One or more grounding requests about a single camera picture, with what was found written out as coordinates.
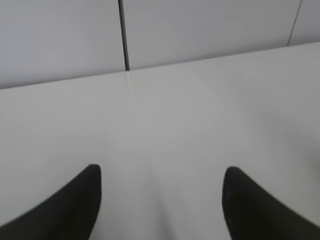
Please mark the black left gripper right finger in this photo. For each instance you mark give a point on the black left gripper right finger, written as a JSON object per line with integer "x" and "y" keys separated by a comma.
{"x": 251, "y": 213}

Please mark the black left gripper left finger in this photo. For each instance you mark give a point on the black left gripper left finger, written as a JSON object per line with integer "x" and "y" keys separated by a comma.
{"x": 69, "y": 214}

